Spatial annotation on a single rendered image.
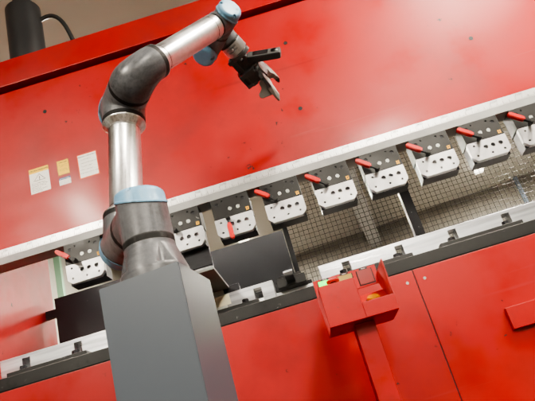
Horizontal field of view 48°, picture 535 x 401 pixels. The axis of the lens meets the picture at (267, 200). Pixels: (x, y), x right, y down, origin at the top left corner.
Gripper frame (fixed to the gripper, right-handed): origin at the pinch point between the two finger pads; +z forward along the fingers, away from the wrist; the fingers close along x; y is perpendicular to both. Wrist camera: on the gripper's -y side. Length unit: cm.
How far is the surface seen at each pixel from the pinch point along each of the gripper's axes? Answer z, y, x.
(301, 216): 41.0, 24.2, 11.4
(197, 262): 26, 63, 22
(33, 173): -32, 107, -15
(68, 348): 12, 112, 47
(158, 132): -9, 58, -25
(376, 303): 39, -1, 74
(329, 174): 39.3, 8.7, -0.5
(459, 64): 51, -51, -36
